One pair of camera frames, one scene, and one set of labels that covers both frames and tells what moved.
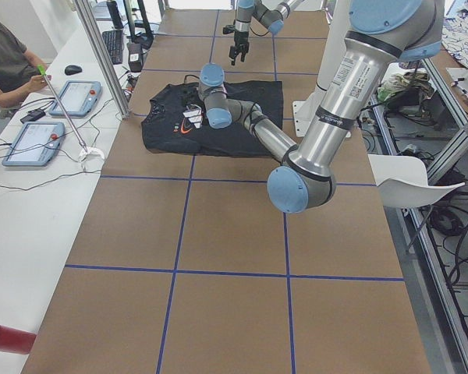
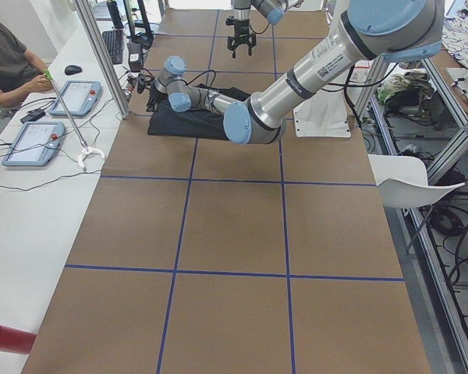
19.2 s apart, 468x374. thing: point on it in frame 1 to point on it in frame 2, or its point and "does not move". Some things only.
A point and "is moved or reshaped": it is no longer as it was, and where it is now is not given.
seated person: [11, 72] does not move
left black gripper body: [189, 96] to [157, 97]
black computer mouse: [72, 69] does not move
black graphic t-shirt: [175, 119] is moved or reshaped
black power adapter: [33, 115] does not move
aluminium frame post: [88, 17] does not move
